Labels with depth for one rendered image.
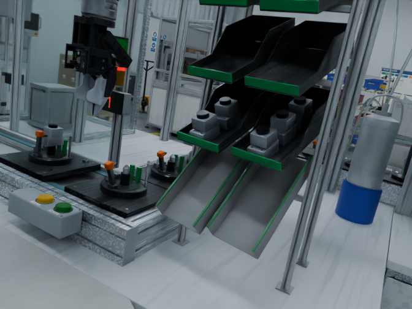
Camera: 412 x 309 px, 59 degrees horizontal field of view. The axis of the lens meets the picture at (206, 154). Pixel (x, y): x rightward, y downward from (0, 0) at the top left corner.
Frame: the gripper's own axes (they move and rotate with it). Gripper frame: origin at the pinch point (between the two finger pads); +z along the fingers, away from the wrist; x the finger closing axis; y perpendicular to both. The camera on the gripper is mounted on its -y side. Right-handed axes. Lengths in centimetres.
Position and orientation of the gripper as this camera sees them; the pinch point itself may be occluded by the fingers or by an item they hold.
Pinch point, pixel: (96, 110)
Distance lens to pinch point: 89.4
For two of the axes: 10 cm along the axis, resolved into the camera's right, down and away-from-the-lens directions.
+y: -4.8, 1.3, -8.7
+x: 8.6, 2.7, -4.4
